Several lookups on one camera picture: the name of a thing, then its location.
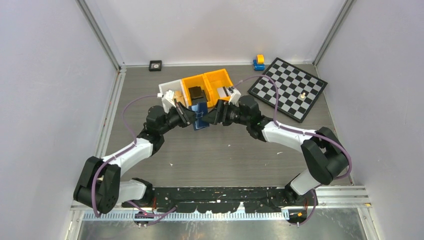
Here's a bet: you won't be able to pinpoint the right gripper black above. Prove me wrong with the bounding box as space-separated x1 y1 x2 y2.
201 99 250 127

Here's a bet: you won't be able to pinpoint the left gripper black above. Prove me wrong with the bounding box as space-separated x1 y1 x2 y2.
159 102 203 136

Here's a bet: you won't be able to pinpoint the blue leather card holder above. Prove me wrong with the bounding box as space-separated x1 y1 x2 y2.
189 102 210 131

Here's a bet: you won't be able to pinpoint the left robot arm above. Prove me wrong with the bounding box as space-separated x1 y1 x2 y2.
73 102 196 217

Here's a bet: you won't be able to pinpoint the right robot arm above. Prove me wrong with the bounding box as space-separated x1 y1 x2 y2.
202 96 351 205

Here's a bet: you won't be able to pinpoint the card in orange bin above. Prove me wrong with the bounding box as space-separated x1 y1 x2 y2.
216 86 229 98

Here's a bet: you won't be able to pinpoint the tan items in white bin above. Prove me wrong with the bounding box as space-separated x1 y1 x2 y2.
173 90 186 106

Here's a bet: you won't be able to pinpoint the black object in bin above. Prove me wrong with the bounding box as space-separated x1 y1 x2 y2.
188 86 207 103

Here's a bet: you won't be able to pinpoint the white plastic bin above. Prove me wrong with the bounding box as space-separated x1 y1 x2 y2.
157 79 188 113

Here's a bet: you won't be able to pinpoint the orange plastic bin left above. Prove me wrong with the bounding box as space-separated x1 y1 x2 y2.
182 74 212 108

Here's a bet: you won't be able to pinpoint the orange plastic bin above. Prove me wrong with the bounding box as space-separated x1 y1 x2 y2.
182 74 212 108
203 68 233 107

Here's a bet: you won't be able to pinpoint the orange plastic bin right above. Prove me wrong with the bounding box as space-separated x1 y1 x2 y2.
203 68 233 107

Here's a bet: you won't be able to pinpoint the small black square device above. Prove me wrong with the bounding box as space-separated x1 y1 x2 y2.
148 60 163 72

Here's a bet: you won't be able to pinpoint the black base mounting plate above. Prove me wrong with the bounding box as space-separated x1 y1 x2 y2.
122 186 315 214

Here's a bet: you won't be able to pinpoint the black white chessboard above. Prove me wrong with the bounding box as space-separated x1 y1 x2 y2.
247 57 328 123

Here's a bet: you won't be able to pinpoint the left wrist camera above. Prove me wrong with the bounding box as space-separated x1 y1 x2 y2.
157 90 176 113

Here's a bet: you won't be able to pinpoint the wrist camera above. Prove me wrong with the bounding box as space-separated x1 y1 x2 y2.
227 86 241 105
157 90 176 113

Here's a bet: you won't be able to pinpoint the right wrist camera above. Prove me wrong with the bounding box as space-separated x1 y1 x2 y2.
227 86 241 105

